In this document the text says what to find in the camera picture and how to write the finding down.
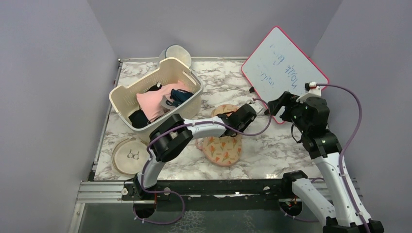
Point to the pink garment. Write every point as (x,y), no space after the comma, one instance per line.
(150,101)

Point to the cream plastic laundry basket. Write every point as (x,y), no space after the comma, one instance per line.
(170,70)

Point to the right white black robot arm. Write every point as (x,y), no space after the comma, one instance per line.
(346,212)

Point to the dark blue bra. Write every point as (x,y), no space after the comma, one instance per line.
(178,97)

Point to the pink framed whiteboard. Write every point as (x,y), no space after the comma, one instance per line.
(278,65)

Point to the black garment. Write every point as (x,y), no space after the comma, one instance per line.
(138,119)

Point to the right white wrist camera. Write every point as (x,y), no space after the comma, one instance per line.
(311,90)

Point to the round white mesh bag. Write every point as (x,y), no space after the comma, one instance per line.
(178,52)

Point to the floral orange laundry bag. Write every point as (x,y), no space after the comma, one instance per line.
(222,151)

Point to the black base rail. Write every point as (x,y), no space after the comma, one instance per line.
(214,195)

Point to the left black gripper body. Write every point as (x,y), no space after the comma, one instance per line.
(242,126)

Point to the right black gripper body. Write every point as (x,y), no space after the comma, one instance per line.
(294,114)

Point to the round beige bra wash bag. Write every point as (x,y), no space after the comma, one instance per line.
(129,156)

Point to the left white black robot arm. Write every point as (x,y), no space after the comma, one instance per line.
(169,139)

